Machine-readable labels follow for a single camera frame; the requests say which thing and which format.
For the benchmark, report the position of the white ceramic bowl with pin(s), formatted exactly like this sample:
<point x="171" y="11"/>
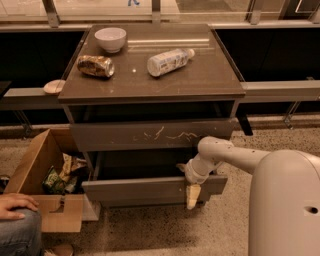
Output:
<point x="111" y="39"/>

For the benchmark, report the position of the green snack bag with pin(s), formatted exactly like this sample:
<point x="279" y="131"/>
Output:
<point x="52" y="183"/>

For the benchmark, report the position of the grey top drawer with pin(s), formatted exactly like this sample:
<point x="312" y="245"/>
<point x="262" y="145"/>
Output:
<point x="147" y="135"/>

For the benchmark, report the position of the grey drawer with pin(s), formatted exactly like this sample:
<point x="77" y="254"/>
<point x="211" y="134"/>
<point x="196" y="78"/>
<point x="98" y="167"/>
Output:
<point x="142" y="202"/>
<point x="139" y="174"/>
<point x="147" y="135"/>

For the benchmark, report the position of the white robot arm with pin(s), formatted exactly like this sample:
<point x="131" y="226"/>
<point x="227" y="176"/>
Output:
<point x="284" y="203"/>

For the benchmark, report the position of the clear plastic bottle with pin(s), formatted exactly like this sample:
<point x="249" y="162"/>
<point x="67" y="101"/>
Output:
<point x="169" y="61"/>

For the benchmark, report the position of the yellow snack wrapper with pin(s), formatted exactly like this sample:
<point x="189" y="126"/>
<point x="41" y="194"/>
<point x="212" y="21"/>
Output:
<point x="70" y="165"/>

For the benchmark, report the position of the crushed brown can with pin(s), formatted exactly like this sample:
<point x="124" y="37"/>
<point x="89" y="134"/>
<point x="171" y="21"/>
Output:
<point x="98" y="66"/>

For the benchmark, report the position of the blue jeans leg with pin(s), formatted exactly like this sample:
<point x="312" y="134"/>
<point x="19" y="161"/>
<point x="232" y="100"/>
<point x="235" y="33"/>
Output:
<point x="21" y="237"/>

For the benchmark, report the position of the brown cardboard box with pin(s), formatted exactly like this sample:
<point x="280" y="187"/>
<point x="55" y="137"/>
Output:
<point x="60" y="212"/>

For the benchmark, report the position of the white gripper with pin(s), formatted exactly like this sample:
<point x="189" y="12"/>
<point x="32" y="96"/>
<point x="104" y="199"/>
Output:
<point x="192" y="174"/>

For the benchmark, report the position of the person's bare hand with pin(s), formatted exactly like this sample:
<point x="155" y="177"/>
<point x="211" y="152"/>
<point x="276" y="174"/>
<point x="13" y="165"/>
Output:
<point x="9" y="202"/>

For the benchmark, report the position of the grey three-drawer cabinet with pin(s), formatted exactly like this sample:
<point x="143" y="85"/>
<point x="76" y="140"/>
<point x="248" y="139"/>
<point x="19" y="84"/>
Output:
<point x="206" y="88"/>

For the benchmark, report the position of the grey bottom drawer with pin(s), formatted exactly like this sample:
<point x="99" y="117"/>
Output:
<point x="142" y="202"/>

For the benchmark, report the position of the tan shoe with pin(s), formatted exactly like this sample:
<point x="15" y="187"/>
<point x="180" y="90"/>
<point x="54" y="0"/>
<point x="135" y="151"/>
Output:
<point x="60" y="250"/>

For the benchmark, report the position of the metal window rail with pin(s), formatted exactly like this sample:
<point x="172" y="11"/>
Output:
<point x="255" y="92"/>

